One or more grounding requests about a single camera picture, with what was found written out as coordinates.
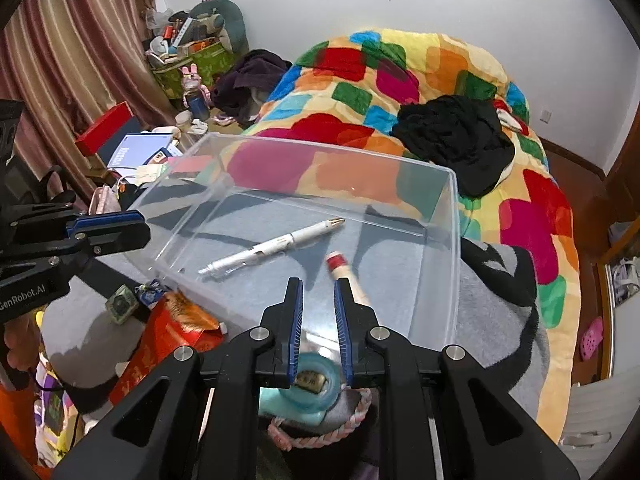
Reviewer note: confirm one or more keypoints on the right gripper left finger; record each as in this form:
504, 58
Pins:
195, 416

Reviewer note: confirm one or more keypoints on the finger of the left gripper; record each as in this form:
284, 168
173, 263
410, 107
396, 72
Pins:
107, 220
107, 239

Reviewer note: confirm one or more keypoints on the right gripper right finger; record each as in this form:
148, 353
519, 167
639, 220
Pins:
442, 414

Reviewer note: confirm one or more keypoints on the blue card keychain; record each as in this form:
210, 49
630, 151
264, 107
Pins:
150, 293

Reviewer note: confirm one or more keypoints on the red paper tea bag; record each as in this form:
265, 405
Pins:
175, 321

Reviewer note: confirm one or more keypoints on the teal plastic case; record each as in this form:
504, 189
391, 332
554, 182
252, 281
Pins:
297, 404

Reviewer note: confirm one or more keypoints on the white pen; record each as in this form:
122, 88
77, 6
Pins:
275, 246

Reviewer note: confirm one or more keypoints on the red capped small bottle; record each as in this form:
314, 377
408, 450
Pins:
339, 267

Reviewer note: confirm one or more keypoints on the left hand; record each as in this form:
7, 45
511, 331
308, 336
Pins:
22, 337

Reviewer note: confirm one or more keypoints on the blue white book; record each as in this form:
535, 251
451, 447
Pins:
137, 148

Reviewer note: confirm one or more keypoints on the red box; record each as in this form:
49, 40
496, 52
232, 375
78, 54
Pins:
103, 129

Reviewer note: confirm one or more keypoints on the clear plastic storage box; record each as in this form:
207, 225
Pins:
230, 193

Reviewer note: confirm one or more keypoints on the grey black blanket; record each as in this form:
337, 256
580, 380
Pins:
498, 322

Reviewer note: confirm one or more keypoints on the pink slipper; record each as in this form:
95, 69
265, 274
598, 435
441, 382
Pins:
591, 339

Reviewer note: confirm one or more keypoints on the pink rabbit toy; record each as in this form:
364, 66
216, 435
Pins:
196, 96

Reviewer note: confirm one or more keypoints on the dark purple clothing pile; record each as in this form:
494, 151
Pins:
242, 91

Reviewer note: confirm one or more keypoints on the green cluttered storage basket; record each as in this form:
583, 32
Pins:
203, 41

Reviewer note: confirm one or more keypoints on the striped pink curtain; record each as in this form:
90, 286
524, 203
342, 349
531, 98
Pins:
69, 62

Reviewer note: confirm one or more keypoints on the colourful patchwork quilt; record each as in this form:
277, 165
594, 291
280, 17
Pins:
348, 91

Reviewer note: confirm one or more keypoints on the grey green neck pillow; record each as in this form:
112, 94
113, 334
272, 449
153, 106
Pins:
224, 20

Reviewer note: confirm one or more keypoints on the black clothing pile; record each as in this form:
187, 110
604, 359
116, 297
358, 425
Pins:
459, 133

